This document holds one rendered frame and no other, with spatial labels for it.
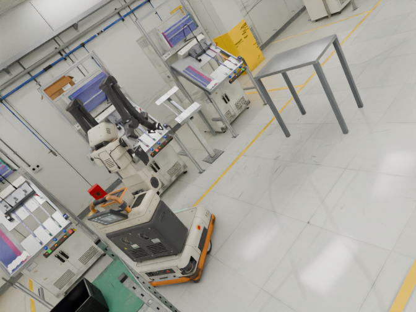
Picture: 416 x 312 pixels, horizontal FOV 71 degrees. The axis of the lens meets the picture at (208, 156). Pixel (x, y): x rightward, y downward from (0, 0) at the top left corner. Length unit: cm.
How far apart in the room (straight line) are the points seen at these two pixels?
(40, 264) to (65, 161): 195
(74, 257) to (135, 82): 309
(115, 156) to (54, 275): 188
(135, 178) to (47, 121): 286
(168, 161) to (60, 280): 182
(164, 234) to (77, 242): 166
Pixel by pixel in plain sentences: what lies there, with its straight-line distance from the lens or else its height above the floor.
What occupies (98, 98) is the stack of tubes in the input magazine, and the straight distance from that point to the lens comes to 377.
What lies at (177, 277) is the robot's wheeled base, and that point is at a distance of 259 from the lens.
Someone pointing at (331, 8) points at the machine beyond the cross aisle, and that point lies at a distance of 676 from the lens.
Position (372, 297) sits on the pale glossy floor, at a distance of 199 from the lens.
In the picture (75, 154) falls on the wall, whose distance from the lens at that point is 525.
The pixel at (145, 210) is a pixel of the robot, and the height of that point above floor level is 78.
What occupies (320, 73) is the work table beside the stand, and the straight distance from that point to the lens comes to 277.
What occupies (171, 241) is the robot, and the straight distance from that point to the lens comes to 237.
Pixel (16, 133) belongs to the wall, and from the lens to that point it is 517.
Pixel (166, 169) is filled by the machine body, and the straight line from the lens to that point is 391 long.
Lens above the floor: 172
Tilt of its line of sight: 25 degrees down
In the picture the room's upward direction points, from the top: 36 degrees counter-clockwise
